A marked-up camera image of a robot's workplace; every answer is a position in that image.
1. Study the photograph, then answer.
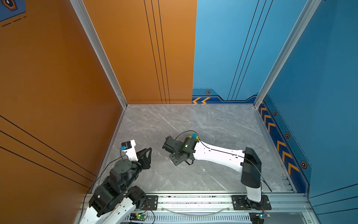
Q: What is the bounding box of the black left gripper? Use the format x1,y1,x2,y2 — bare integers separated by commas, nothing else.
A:
122,147,152,192

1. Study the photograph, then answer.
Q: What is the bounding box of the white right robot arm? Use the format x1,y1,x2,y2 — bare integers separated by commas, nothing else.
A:
162,136,263,210

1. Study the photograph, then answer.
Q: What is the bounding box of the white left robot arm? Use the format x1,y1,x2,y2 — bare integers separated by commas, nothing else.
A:
77,148,152,224

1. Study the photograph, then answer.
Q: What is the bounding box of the left circuit board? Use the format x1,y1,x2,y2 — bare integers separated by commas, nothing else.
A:
129,213,148,222

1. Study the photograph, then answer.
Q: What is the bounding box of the circuit board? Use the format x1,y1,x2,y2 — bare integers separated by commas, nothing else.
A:
256,212,271,219
129,213,148,222

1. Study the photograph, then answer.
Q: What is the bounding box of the right circuit board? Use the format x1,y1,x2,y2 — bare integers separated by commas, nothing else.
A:
256,212,271,219

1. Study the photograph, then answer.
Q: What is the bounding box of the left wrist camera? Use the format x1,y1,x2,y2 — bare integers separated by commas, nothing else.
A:
120,140,138,161

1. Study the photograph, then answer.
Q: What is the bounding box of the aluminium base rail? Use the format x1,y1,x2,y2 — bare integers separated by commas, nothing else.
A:
75,191,321,224

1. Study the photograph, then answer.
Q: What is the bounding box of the aluminium corner post left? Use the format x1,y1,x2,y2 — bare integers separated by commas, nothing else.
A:
70,0,128,109

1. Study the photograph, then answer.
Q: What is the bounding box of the aluminium corner post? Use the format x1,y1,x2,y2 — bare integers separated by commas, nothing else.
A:
70,0,128,109
253,0,321,109

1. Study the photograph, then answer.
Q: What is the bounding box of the aluminium corner post right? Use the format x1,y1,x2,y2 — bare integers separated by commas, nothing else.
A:
253,0,321,109

